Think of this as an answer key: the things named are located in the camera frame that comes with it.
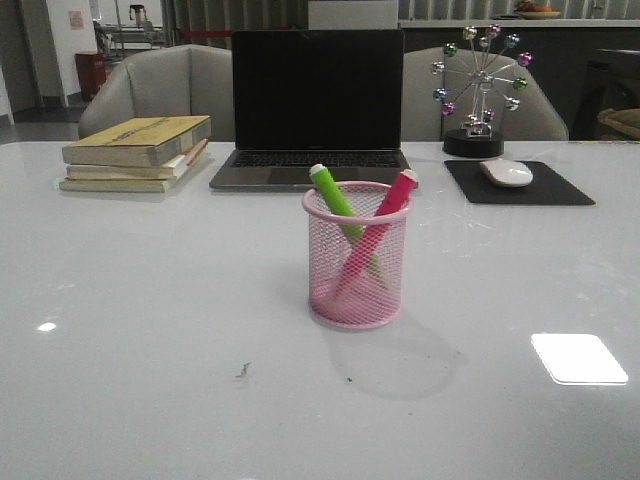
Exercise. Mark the green highlighter pen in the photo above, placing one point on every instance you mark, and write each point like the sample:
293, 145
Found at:
338, 205

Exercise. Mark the pink highlighter pen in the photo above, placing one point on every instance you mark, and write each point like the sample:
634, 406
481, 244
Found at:
363, 254

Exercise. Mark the pink mesh pen holder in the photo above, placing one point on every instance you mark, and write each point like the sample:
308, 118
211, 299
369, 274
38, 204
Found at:
366, 304

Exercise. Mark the grey laptop computer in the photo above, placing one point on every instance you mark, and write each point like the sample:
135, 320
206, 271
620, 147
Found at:
306, 97

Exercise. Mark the right grey armchair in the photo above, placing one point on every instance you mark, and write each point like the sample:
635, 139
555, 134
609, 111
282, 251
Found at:
431, 104

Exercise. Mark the grey armchair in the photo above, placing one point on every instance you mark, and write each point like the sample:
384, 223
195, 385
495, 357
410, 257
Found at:
176, 81
431, 104

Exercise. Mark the white computer mouse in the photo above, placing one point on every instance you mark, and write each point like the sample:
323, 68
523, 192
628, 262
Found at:
506, 173

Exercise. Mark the top yellow book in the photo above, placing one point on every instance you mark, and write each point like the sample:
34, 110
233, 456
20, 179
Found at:
139, 142

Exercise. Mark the left grey armchair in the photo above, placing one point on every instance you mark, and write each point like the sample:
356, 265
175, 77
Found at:
176, 81

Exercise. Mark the white box behind laptop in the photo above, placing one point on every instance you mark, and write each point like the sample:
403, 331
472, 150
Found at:
344, 15

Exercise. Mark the ferris wheel desk ornament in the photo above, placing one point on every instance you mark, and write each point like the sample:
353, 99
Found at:
476, 136

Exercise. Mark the black mouse pad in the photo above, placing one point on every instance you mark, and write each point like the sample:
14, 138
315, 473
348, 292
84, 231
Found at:
548, 188

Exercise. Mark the bottom pale green book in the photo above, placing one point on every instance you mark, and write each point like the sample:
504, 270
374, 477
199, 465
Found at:
120, 186

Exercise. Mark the red trash bin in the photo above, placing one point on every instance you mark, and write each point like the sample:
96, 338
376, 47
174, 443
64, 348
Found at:
91, 73

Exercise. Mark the fruit bowl on counter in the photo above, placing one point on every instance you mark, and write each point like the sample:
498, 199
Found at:
530, 10

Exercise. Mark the dark chair at right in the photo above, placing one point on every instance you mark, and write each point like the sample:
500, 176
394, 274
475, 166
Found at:
610, 86

